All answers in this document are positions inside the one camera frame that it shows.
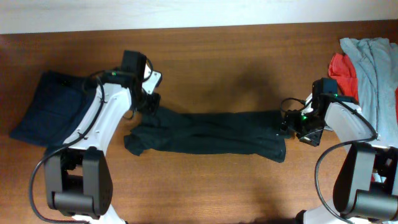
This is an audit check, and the black Nike t-shirt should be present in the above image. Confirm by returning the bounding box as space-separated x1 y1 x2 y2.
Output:
124 107 287 163

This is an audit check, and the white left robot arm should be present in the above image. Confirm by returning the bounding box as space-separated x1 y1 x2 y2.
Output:
40 70 162 223

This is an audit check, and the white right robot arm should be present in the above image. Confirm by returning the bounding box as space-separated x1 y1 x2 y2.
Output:
282 93 397 223

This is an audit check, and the red t-shirt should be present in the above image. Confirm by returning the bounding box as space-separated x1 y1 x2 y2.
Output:
328 54 359 101

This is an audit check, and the folded navy blue garment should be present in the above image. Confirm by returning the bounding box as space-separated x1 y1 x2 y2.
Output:
9 71 98 147

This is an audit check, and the grey t-shirt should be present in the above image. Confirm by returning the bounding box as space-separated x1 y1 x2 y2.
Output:
340 38 397 144

